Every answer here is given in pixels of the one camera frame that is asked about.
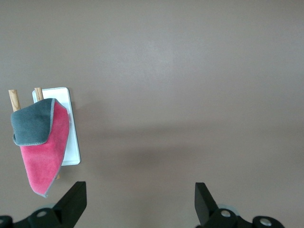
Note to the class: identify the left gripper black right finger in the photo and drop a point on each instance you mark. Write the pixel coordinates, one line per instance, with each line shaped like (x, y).
(213, 216)

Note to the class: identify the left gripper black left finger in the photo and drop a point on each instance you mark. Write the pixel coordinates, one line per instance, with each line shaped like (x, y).
(64, 211)

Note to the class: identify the pink and grey towel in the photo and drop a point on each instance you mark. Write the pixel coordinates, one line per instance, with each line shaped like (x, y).
(45, 152)

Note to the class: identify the white rack with wooden bars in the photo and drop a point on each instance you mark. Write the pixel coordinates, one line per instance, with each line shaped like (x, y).
(73, 133)

